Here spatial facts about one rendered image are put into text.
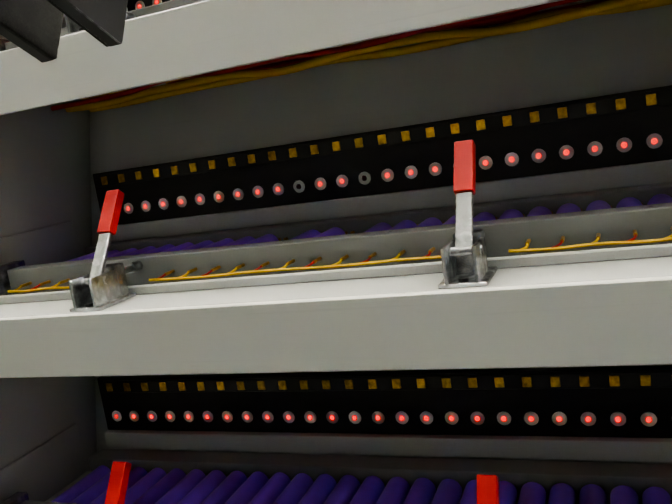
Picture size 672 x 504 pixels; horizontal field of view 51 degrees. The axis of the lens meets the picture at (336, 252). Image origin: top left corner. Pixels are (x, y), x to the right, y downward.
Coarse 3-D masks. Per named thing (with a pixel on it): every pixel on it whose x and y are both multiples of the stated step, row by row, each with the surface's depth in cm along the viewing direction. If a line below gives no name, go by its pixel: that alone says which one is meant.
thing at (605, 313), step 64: (448, 192) 57; (512, 192) 56; (576, 192) 54; (0, 256) 63; (64, 256) 70; (0, 320) 52; (64, 320) 49; (128, 320) 47; (192, 320) 46; (256, 320) 44; (320, 320) 42; (384, 320) 41; (448, 320) 40; (512, 320) 38; (576, 320) 37; (640, 320) 36
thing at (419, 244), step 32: (448, 224) 48; (480, 224) 46; (512, 224) 45; (544, 224) 44; (576, 224) 43; (608, 224) 43; (640, 224) 42; (128, 256) 57; (160, 256) 55; (192, 256) 54; (224, 256) 53; (256, 256) 52; (288, 256) 51; (320, 256) 50; (352, 256) 49; (384, 256) 48; (416, 256) 47; (32, 288) 58; (64, 288) 56
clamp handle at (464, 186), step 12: (456, 144) 43; (468, 144) 43; (456, 156) 43; (468, 156) 43; (456, 168) 43; (468, 168) 42; (456, 180) 42; (468, 180) 42; (456, 192) 42; (468, 192) 42; (456, 204) 42; (468, 204) 42; (456, 216) 42; (468, 216) 41; (456, 228) 41; (468, 228) 41; (456, 240) 41; (468, 240) 41
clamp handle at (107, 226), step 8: (112, 192) 53; (120, 192) 53; (104, 200) 53; (112, 200) 53; (120, 200) 53; (104, 208) 53; (112, 208) 52; (120, 208) 53; (104, 216) 52; (112, 216) 52; (104, 224) 52; (112, 224) 52; (104, 232) 52; (112, 232) 52; (104, 240) 52; (96, 248) 52; (104, 248) 51; (96, 256) 51; (104, 256) 51; (96, 264) 51; (104, 264) 51; (96, 272) 51
